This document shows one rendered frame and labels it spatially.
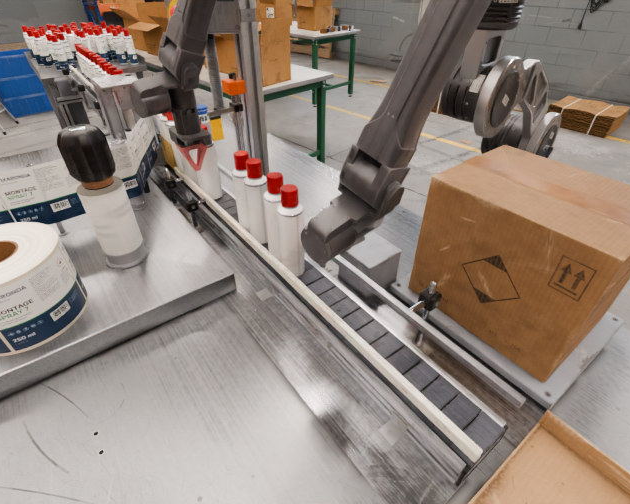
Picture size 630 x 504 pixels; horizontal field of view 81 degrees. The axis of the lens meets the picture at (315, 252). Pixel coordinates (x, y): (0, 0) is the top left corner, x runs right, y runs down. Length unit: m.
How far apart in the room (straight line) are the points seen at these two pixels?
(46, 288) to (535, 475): 0.82
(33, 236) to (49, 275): 0.10
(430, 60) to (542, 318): 0.43
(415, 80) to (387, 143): 0.07
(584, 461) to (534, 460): 0.07
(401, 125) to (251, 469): 0.52
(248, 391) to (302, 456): 0.14
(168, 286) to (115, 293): 0.10
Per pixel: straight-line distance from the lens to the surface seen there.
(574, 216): 0.67
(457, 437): 0.59
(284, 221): 0.71
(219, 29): 1.02
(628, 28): 5.96
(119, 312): 0.82
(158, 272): 0.88
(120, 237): 0.88
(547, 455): 0.72
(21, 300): 0.77
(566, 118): 5.02
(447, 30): 0.47
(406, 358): 0.68
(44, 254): 0.78
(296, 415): 0.66
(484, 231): 0.67
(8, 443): 0.80
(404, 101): 0.47
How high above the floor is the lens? 1.41
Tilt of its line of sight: 38 degrees down
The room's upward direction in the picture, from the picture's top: straight up
